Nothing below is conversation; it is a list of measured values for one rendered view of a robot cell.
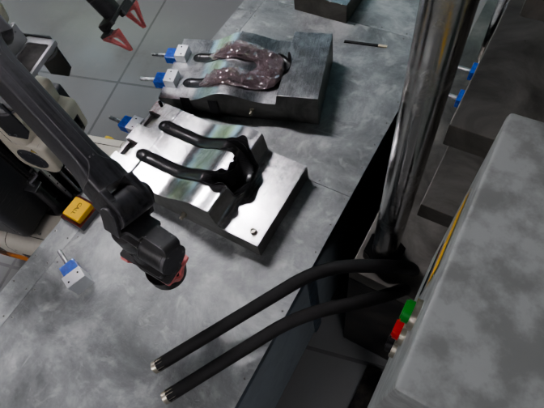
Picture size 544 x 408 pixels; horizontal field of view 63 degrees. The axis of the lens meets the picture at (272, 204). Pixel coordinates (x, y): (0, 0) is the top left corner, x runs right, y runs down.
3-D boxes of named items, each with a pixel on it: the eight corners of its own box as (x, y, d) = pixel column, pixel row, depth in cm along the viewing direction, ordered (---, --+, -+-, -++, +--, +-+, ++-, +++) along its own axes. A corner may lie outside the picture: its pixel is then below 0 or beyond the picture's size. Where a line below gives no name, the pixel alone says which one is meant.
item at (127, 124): (108, 128, 140) (100, 117, 135) (117, 116, 142) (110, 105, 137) (141, 141, 136) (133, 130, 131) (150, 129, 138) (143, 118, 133)
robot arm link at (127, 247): (123, 206, 77) (101, 231, 75) (152, 223, 75) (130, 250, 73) (138, 223, 83) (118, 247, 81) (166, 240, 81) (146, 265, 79)
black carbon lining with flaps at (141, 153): (134, 162, 124) (120, 141, 115) (167, 121, 130) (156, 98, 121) (238, 210, 112) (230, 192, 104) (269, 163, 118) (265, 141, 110)
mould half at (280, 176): (116, 183, 130) (94, 156, 118) (167, 119, 139) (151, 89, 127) (261, 256, 113) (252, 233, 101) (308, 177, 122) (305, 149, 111)
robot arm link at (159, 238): (138, 177, 75) (97, 205, 70) (189, 206, 71) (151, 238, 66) (146, 225, 83) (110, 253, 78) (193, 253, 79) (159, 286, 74)
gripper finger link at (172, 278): (180, 297, 90) (165, 282, 82) (153, 282, 93) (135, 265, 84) (198, 269, 93) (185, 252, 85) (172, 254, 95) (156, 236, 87)
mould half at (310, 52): (163, 108, 141) (151, 84, 132) (189, 51, 153) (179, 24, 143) (319, 124, 131) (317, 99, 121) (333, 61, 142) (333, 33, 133)
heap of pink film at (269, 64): (196, 91, 135) (189, 72, 128) (212, 49, 143) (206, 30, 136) (278, 98, 130) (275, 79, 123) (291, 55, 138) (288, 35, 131)
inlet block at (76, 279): (56, 260, 120) (44, 252, 115) (72, 248, 121) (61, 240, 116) (78, 295, 114) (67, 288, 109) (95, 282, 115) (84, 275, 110)
